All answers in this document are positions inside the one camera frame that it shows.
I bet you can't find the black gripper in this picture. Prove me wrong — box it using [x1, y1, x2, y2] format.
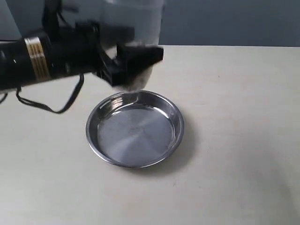
[42, 21, 164, 87]

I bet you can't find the clear plastic shaker bottle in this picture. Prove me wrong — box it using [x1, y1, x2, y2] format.
[96, 0, 165, 92]

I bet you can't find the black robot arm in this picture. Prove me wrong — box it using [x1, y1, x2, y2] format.
[0, 21, 164, 91]

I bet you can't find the round stainless steel plate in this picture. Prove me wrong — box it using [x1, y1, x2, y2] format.
[85, 90, 185, 168]

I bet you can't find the black cable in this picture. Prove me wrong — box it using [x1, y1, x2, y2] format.
[0, 0, 85, 114]

